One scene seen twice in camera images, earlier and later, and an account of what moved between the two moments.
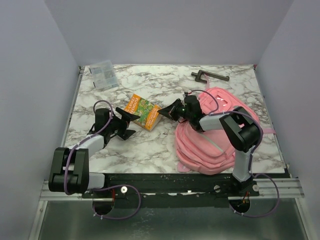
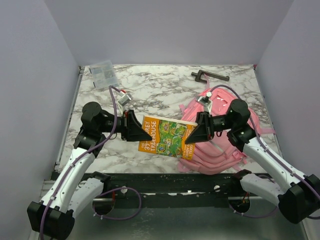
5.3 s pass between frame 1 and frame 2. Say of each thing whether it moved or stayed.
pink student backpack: stayed
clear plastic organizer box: stayed
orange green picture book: moved
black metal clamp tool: stayed
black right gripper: moved
